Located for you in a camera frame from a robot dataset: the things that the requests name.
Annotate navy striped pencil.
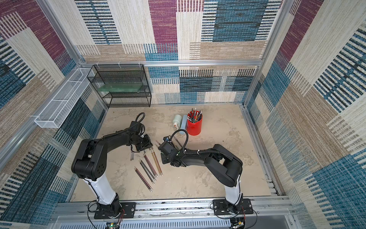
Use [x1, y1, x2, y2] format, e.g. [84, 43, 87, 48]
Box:
[140, 159, 157, 182]

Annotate yellow striped pencil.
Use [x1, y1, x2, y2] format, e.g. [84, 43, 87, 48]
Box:
[152, 150, 163, 176]

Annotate black white striped pencil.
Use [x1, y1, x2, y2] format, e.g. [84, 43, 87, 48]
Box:
[139, 161, 155, 185]

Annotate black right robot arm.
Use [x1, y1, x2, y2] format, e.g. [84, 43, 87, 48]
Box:
[158, 129, 243, 207]

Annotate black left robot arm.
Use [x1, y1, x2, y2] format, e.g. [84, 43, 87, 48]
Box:
[71, 112, 152, 218]

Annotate pencils in red cup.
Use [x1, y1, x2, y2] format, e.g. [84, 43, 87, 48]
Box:
[187, 109, 203, 123]

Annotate light blue eraser box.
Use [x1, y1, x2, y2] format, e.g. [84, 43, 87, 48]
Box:
[179, 114, 188, 135]

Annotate red pencil cup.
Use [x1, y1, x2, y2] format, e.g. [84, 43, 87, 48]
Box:
[186, 120, 202, 136]

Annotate green board on shelf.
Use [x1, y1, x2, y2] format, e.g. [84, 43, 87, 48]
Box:
[97, 83, 143, 93]

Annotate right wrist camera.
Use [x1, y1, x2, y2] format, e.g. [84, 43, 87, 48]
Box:
[163, 136, 171, 143]

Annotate black wire mesh shelf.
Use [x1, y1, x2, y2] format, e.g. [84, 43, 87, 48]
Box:
[87, 64, 152, 108]

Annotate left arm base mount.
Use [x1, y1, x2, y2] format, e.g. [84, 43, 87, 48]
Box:
[94, 202, 136, 219]

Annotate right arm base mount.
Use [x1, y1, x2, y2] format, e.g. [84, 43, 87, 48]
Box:
[210, 198, 254, 216]

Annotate white wire mesh basket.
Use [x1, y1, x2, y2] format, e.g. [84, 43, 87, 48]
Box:
[34, 68, 90, 128]

